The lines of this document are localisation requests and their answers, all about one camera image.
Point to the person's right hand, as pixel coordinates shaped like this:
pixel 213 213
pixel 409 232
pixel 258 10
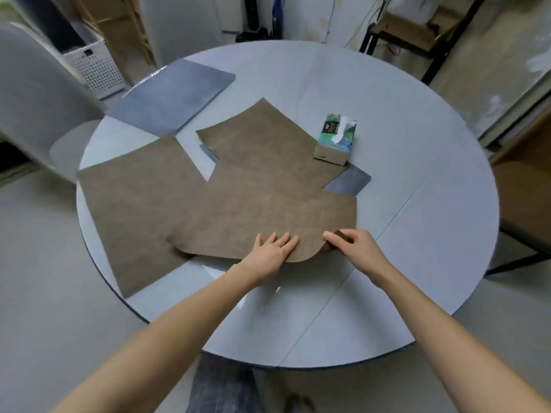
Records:
pixel 366 253

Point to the person's left hand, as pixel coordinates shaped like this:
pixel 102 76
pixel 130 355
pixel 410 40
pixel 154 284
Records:
pixel 269 258

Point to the brown placemat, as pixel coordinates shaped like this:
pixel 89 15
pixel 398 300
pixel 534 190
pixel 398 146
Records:
pixel 137 210
pixel 258 219

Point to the stack of placemats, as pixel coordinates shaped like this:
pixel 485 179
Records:
pixel 267 137

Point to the blue grey placemat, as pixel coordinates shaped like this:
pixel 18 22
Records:
pixel 172 94

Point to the person's left forearm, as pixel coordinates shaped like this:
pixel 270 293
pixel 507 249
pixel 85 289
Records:
pixel 172 339

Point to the person's right forearm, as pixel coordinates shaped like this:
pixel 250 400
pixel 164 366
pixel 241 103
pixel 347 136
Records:
pixel 452 339

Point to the person's right foot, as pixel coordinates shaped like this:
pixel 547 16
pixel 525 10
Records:
pixel 299 404

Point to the round grey marble table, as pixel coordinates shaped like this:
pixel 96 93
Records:
pixel 409 103

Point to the blue green tissue pack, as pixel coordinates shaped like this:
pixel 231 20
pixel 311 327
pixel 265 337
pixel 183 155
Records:
pixel 333 141

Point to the brown leather chair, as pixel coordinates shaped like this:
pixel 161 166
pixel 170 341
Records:
pixel 525 197

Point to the black metal rack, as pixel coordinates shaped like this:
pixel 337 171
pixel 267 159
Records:
pixel 452 42

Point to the cardboard box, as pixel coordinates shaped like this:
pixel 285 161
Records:
pixel 409 27

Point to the blue upright vacuum cleaner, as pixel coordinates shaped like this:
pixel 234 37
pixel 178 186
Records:
pixel 277 17

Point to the grey plain back chair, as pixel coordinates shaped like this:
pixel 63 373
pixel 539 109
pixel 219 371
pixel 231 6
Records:
pixel 181 25

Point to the white perforated basket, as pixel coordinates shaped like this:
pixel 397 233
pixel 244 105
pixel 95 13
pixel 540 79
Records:
pixel 99 68

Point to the light wooden high chair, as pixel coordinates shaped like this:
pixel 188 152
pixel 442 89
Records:
pixel 144 34

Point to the grey chair with stitched back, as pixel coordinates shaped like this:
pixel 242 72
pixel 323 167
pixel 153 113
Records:
pixel 34 90

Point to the light wooden desk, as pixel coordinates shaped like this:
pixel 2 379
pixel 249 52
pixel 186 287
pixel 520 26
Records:
pixel 86 8

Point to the black flat panel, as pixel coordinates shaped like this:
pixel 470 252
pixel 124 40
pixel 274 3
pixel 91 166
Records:
pixel 47 21

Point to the black upright post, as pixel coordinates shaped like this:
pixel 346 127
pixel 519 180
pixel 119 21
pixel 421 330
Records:
pixel 254 17

